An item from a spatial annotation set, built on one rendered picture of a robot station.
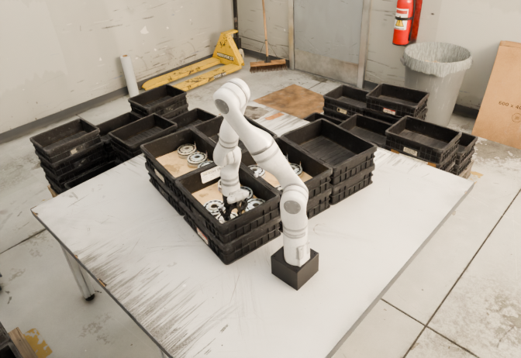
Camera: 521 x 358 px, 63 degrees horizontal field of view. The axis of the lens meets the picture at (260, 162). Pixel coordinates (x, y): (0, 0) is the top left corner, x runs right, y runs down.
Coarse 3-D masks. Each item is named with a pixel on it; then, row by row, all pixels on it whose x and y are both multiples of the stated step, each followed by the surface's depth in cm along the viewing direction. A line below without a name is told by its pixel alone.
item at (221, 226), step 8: (208, 168) 195; (240, 168) 194; (184, 176) 191; (176, 184) 188; (264, 184) 182; (184, 192) 182; (272, 192) 177; (192, 200) 177; (272, 200) 173; (200, 208) 172; (256, 208) 169; (264, 208) 172; (208, 216) 168; (240, 216) 165; (248, 216) 168; (216, 224) 163; (224, 224) 162; (232, 224) 164
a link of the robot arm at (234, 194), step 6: (222, 186) 165; (228, 186) 163; (234, 186) 164; (222, 192) 167; (228, 192) 164; (234, 192) 164; (240, 192) 164; (246, 192) 164; (228, 198) 161; (234, 198) 161; (240, 198) 163
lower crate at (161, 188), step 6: (150, 174) 222; (150, 180) 227; (156, 180) 217; (156, 186) 222; (162, 186) 212; (162, 192) 215; (168, 192) 203; (168, 198) 209; (174, 198) 198; (174, 204) 204; (180, 210) 202
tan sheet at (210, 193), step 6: (210, 186) 200; (216, 186) 200; (240, 186) 199; (198, 192) 196; (204, 192) 196; (210, 192) 196; (216, 192) 196; (198, 198) 192; (204, 198) 192; (210, 198) 192; (216, 198) 192; (222, 198) 192; (234, 210) 184
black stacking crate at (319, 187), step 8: (280, 144) 216; (248, 152) 206; (288, 152) 212; (296, 152) 206; (240, 160) 206; (248, 160) 209; (288, 160) 215; (296, 160) 209; (304, 160) 203; (312, 160) 197; (304, 168) 206; (312, 168) 200; (320, 168) 195; (312, 176) 202; (312, 184) 186; (320, 184) 189; (328, 184) 193; (312, 192) 189; (320, 192) 191
